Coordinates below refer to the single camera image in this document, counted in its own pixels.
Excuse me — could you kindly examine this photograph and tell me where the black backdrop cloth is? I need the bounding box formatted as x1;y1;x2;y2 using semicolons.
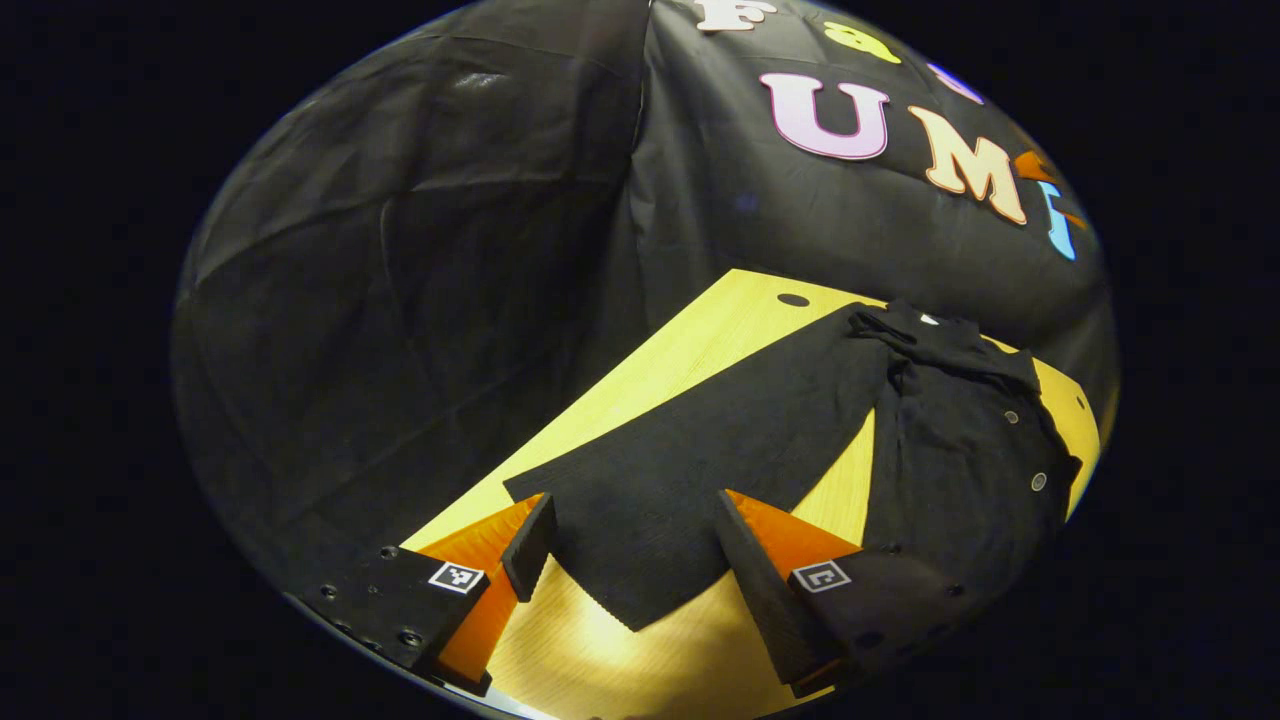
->
170;0;1119;581

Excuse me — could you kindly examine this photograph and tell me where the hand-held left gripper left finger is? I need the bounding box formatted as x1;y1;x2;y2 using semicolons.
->
290;492;559;698

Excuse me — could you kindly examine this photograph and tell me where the black button shirt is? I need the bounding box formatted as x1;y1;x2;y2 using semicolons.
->
503;298;1083;633

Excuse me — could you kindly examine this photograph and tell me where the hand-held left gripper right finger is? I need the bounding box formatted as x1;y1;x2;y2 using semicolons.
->
713;488;991;699

